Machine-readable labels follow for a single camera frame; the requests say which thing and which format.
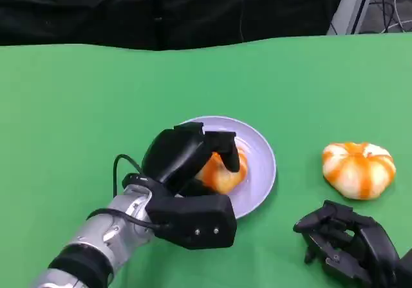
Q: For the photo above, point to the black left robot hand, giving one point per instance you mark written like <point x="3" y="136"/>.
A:
<point x="174" y="156"/>

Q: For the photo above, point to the orange and white bread roll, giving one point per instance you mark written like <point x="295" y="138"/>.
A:
<point x="357" y="175"/>
<point x="231" y="180"/>

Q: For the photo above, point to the grey metal frame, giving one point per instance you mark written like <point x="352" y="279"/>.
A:
<point x="352" y="4"/>

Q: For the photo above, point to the black backdrop curtain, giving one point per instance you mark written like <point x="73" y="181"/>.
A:
<point x="96" y="11"/>

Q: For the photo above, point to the green table cloth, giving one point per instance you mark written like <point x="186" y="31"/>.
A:
<point x="80" y="107"/>

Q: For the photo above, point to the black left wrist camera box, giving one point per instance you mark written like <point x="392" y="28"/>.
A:
<point x="193" y="220"/>

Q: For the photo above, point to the lilac plate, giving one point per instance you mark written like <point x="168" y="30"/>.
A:
<point x="257" y="172"/>

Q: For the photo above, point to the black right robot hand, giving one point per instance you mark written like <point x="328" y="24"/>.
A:
<point x="370" y="246"/>

